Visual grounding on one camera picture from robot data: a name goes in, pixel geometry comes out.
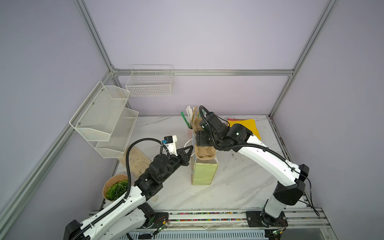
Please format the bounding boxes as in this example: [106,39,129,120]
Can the brown pulp cup carrier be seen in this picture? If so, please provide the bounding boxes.
[193,130,216,161]

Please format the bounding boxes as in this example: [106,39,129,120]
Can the upper white mesh shelf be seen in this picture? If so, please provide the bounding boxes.
[69,82,130,142]

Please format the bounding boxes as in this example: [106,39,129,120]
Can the stacked brown cup carriers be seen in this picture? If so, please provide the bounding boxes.
[193,117,205,134]

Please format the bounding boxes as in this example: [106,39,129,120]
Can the lower white mesh shelf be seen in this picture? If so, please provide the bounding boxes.
[95,108,139,159]

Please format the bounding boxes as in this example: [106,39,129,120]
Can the white mesh shelf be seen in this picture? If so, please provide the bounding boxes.
[69,82,130,142]
[95,108,139,159]

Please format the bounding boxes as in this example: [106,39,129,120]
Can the brown paper bag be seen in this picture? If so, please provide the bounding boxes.
[116,147,151,179]

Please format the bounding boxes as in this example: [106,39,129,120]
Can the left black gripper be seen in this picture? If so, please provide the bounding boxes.
[159,145,193,183]

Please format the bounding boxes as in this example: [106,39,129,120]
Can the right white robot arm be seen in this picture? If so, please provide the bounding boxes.
[199,106,309,227]

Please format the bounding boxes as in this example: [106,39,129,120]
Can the yellow napkin stack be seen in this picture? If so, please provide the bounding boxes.
[228,119,262,141]

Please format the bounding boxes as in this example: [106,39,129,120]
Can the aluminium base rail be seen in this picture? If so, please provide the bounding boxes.
[142,207,331,230]

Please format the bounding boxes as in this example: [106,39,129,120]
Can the paper bowl of greens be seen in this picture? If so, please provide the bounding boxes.
[103,174,130,202]

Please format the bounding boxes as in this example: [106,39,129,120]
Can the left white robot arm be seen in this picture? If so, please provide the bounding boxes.
[64,146,194,240]

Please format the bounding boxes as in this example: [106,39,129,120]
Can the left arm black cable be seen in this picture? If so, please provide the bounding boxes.
[64,137,164,240]

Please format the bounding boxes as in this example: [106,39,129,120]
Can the white wire basket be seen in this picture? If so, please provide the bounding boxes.
[126,65,174,97]

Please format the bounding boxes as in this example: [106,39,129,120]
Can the painted paper gift bag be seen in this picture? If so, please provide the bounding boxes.
[185,130,219,186]

